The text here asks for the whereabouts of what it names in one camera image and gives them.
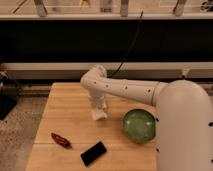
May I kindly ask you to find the white sponge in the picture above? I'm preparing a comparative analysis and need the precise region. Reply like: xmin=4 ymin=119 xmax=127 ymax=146
xmin=92 ymin=109 xmax=107 ymax=121

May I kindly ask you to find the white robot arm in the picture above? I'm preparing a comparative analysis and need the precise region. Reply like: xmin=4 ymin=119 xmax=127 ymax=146
xmin=80 ymin=65 xmax=213 ymax=171

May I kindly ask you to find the green ceramic bowl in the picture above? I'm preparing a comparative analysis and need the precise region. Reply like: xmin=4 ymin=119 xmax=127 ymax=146
xmin=122 ymin=109 xmax=156 ymax=143

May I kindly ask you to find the black smartphone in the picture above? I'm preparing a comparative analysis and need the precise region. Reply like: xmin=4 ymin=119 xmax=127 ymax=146
xmin=80 ymin=141 xmax=107 ymax=167

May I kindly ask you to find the red chili pepper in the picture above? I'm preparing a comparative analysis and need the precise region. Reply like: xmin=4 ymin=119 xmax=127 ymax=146
xmin=51 ymin=133 xmax=71 ymax=148

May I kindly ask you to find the dark object at left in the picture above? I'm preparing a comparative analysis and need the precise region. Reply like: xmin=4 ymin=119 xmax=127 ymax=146
xmin=0 ymin=71 xmax=20 ymax=120

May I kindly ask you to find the black hanging cable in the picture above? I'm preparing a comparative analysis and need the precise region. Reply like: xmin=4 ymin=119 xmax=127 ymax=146
xmin=109 ymin=10 xmax=145 ymax=78

